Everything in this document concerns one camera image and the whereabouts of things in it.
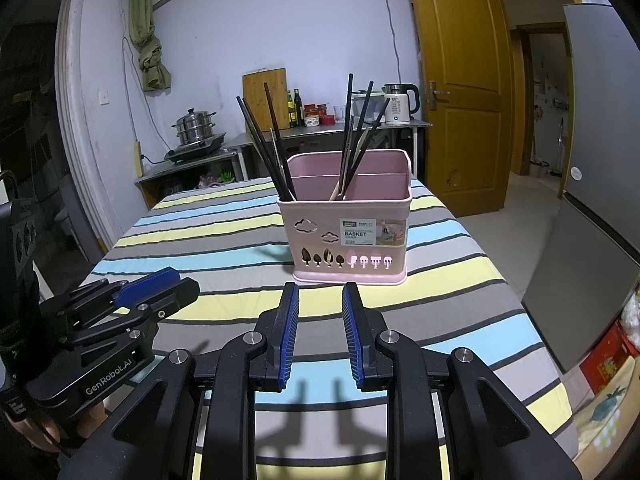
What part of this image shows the person's left hand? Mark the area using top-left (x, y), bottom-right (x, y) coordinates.
top-left (15, 402), bottom-right (107, 456)

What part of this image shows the green hanging cloth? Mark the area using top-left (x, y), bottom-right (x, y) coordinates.
top-left (129, 0), bottom-right (172, 92)

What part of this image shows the fish print bag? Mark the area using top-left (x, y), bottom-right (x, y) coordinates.
top-left (572, 375), bottom-right (640, 456)

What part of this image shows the white framed glass door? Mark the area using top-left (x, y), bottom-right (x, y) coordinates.
top-left (0, 0), bottom-right (108, 266)

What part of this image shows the grey refrigerator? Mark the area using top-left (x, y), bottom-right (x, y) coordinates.
top-left (521, 4), bottom-right (640, 373)

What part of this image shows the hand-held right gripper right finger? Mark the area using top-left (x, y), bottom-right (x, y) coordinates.
top-left (341, 282), bottom-right (581, 480)

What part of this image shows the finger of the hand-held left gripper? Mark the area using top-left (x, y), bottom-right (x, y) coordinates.
top-left (42, 267), bottom-right (180, 326)
top-left (62, 278), bottom-right (201, 348)

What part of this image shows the grey plastic container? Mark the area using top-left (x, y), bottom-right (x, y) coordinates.
top-left (350, 89), bottom-right (386, 121)

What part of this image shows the black induction cooker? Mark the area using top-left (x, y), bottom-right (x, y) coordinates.
top-left (164, 132), bottom-right (227, 163)

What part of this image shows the steel steamer pot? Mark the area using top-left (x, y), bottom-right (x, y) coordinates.
top-left (172, 107), bottom-right (218, 145)

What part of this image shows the small steel counter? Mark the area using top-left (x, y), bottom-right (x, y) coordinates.
top-left (134, 147), bottom-right (241, 208)

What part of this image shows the yellow wooden door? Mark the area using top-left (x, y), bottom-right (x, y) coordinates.
top-left (404, 0), bottom-right (513, 216)

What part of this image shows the white electric kettle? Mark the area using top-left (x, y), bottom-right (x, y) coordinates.
top-left (382, 83), bottom-right (420, 125)

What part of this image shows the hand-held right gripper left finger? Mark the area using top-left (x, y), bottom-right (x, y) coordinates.
top-left (57, 282), bottom-right (301, 480)

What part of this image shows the pink utensil basket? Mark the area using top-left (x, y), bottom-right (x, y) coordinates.
top-left (276, 150), bottom-right (413, 287)

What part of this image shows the striped tablecloth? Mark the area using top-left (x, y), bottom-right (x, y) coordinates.
top-left (60, 177), bottom-right (573, 480)

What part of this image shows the wooden cutting board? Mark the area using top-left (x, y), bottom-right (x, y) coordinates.
top-left (242, 68), bottom-right (287, 131)

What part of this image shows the black wall cable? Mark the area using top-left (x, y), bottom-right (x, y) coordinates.
top-left (385, 0), bottom-right (404, 91)

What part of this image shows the metal door handle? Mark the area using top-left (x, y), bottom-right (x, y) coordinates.
top-left (427, 80), bottom-right (451, 111)

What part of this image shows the large steel counter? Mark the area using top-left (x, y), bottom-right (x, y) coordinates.
top-left (222, 119), bottom-right (433, 181)

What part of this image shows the red cardboard box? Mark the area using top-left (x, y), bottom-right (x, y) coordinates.
top-left (580, 322), bottom-right (640, 393)

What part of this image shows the bundle of black chopsticks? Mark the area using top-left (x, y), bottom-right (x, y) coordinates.
top-left (236, 73), bottom-right (392, 202)

